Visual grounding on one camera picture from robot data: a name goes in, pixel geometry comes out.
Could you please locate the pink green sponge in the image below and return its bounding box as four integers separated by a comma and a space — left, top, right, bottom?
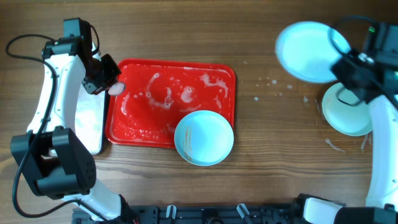
108, 82, 126, 96

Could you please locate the light blue plate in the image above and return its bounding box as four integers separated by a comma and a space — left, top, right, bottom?
322, 83, 373, 136
275, 21, 341, 83
174, 110, 234, 167

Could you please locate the light blue plate top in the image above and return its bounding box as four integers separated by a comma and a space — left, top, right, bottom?
275, 21, 341, 83

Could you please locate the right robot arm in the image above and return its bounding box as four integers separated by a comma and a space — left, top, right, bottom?
275, 20, 397, 223

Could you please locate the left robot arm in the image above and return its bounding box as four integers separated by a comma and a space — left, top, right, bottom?
10, 18, 139, 223

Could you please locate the black soapy water tray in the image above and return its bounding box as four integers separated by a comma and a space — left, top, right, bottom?
74, 51, 108, 156

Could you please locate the red plastic tray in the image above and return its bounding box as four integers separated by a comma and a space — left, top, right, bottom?
105, 58, 236, 148

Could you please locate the light blue plate bottom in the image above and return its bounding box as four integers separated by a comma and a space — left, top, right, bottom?
174, 110, 234, 167

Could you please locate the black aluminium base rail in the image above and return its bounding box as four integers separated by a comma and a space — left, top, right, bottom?
72, 202, 299, 224

